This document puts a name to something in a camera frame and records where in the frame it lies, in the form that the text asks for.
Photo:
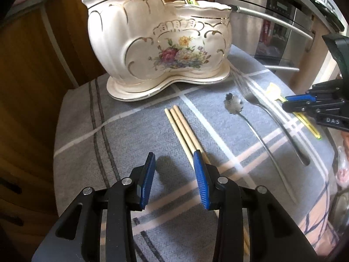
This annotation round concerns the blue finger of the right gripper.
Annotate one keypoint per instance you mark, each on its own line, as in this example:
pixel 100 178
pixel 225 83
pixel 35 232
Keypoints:
pixel 303 97

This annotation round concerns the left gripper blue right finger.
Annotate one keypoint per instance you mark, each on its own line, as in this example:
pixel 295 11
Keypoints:
pixel 202 178

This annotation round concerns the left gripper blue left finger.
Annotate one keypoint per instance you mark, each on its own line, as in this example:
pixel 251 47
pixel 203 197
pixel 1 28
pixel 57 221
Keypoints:
pixel 145 181

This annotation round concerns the light bamboo chopstick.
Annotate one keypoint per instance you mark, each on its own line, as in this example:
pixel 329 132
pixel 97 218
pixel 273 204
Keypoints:
pixel 246 237
pixel 182 133
pixel 180 137

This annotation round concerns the flower-bowl steel spoon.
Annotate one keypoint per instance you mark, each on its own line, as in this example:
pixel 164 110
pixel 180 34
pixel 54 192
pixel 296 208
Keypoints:
pixel 235 106

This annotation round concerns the person's right hand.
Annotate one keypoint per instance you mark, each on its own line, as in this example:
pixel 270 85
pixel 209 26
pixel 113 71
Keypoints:
pixel 345 137

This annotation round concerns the grey plaid tablecloth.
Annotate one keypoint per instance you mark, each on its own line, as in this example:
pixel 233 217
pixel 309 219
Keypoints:
pixel 175 226

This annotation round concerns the stainless steel oven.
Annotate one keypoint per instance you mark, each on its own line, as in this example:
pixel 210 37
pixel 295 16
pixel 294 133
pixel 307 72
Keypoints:
pixel 275 46

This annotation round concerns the gas stove grate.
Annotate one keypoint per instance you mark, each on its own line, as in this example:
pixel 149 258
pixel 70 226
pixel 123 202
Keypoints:
pixel 333 15

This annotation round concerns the cream floral ceramic utensil holder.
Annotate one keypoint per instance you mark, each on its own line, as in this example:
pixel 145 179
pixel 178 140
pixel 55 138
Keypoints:
pixel 147 45

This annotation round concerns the oven handle bar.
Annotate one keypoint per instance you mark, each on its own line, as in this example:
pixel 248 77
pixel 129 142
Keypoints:
pixel 273 19

